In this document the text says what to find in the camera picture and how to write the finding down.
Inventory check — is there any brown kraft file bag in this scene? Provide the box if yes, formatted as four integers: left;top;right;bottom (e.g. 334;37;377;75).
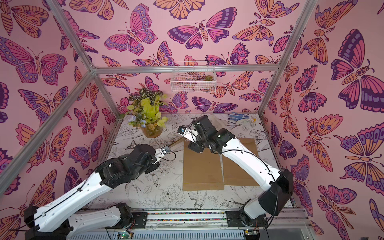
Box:
170;138;224;192

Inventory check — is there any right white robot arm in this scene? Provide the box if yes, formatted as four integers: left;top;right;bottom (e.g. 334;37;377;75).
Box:
178;115;294;225

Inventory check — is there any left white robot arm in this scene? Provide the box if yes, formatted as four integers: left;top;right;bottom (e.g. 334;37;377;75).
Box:
24;144;169;240

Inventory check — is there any potted green plant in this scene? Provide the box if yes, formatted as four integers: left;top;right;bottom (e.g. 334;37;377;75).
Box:
119;88;168;139

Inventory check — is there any small succulent in basket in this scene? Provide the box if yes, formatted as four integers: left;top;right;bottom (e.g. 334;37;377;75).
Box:
204;75;214;82

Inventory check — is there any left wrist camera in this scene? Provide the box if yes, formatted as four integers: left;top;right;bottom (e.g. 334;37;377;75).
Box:
155;146;171;163

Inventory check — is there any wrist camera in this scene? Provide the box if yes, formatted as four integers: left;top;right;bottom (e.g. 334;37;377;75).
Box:
155;146;171;163
178;126;198;143

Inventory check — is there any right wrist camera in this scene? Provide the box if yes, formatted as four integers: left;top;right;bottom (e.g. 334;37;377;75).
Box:
178;126;198;143

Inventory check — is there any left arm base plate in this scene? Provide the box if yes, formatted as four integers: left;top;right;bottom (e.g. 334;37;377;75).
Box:
106;212;148;230

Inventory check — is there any white wire basket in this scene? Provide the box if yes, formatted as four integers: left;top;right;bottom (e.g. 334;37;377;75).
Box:
170;60;217;94

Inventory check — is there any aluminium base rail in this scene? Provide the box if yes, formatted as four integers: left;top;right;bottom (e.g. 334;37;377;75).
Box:
68;209;316;240

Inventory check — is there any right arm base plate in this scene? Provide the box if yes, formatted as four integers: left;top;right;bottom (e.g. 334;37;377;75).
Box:
224;211;268;228

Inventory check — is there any aluminium frame post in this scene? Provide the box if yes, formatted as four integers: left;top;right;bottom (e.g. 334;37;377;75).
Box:
258;0;318;117

